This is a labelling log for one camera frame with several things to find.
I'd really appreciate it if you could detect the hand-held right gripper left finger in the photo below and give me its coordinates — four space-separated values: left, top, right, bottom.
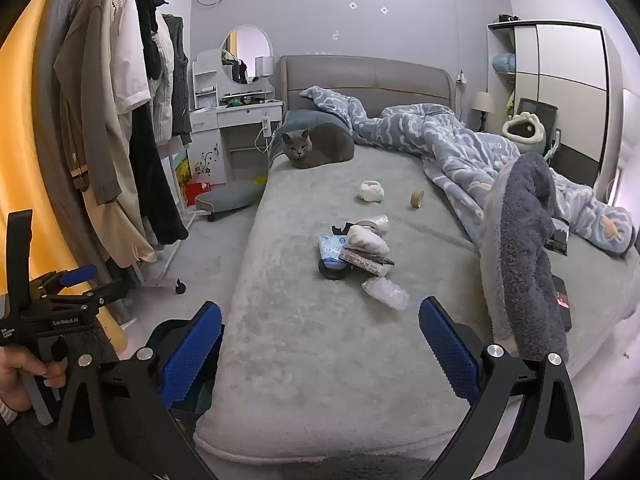
52 301 226 480

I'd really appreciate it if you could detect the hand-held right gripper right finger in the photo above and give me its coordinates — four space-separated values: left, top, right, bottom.
418 296 587 480

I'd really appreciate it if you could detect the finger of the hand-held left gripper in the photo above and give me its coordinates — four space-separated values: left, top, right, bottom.
42 280 129 314
32 265 99 297

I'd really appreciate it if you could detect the crushed clear plastic bottle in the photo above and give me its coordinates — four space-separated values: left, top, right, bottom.
360 276 411 311

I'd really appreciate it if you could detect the white printed carton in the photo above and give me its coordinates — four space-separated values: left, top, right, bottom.
338 250 396 277

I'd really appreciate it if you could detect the black plastic ring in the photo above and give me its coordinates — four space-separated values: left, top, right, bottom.
318 259 351 281

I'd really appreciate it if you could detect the blue wipes packet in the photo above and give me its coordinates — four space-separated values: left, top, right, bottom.
317 234 351 267

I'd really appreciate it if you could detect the white sock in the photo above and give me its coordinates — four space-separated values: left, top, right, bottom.
358 179 386 204

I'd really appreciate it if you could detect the person's left hand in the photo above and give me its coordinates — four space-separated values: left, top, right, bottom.
0 347 69 412

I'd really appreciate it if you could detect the beige coat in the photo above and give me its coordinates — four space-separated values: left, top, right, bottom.
52 0 159 271

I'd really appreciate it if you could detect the black device red light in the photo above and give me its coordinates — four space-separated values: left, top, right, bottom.
550 275 574 332

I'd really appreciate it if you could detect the grey bed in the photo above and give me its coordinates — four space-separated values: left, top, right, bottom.
192 55 640 467

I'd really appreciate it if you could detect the red box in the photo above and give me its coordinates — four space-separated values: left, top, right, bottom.
183 180 214 206

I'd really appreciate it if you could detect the orange curtain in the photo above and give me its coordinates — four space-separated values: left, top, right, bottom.
0 0 124 349

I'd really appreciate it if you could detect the yellow framed painting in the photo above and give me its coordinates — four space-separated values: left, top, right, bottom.
169 150 194 206

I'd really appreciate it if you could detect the black packet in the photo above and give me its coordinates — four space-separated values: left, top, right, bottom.
545 217 571 257

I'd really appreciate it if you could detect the grey cushioned stool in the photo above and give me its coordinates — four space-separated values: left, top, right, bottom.
193 179 267 224

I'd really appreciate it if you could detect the white padded jacket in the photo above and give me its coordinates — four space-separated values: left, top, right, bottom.
149 25 176 146

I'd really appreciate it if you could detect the blue patterned blanket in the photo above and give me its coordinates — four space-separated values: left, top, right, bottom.
299 85 637 362

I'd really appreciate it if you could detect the white shirt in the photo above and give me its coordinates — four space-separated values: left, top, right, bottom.
107 0 154 116

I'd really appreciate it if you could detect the grey knit vest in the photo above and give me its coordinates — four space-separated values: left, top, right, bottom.
162 14 194 146

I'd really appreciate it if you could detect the white dressing table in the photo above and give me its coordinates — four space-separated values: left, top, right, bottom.
189 47 285 189

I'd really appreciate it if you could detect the cream cat bed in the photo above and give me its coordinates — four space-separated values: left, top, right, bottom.
501 112 546 154

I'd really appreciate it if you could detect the grey cat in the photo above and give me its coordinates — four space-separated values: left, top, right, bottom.
281 122 356 170

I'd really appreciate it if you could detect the cream shade table lamp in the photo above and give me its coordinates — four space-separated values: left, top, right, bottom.
472 91 494 134

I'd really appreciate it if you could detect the black office chair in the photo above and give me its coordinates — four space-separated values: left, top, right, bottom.
515 97 561 161

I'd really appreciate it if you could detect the round mirror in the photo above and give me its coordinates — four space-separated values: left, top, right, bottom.
221 27 274 86

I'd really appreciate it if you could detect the white wardrobe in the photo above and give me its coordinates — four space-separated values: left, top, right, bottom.
487 19 624 186

